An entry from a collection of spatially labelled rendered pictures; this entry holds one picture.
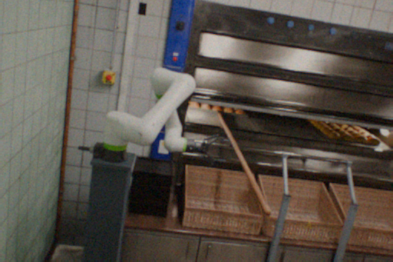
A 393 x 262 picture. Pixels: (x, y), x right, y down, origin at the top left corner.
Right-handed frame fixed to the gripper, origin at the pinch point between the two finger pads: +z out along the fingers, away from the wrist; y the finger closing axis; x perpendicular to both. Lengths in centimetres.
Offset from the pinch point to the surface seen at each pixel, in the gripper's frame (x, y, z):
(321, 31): -55, -85, 66
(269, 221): -4, 48, 42
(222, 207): -39, 59, 15
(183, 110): -54, -9, -27
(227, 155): -53, 21, 14
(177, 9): -51, -82, -43
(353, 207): 6, 25, 92
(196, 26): -54, -73, -27
